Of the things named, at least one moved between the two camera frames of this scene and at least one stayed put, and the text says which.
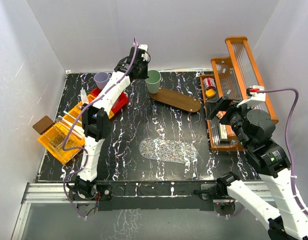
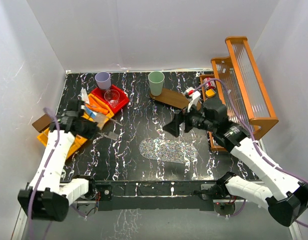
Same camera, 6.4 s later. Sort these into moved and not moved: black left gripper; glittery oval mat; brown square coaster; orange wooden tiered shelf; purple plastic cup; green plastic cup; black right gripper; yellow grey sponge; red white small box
Moved: black left gripper; green plastic cup; black right gripper
Not moved: glittery oval mat; yellow grey sponge; purple plastic cup; red white small box; brown square coaster; orange wooden tiered shelf
